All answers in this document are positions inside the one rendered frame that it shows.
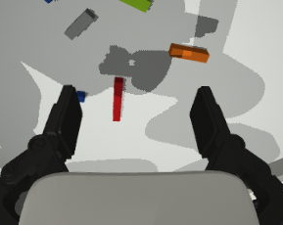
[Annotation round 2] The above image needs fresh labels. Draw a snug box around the orange rod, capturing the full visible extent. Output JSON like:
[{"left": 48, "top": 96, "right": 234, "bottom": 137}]
[{"left": 168, "top": 43, "right": 210, "bottom": 63}]

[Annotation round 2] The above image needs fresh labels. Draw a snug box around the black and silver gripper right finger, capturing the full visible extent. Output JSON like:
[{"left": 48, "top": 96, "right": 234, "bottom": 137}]
[{"left": 190, "top": 86, "right": 283, "bottom": 225}]

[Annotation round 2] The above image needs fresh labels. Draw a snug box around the red rod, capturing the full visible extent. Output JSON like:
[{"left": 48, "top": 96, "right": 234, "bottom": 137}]
[{"left": 113, "top": 77, "right": 123, "bottom": 121}]

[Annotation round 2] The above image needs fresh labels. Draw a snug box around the lime green rod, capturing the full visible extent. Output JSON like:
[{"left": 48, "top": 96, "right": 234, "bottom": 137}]
[{"left": 119, "top": 0, "right": 151, "bottom": 13}]

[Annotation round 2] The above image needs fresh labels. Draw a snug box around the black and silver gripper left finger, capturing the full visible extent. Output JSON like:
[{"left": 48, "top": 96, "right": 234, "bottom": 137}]
[{"left": 0, "top": 85, "right": 82, "bottom": 225}]

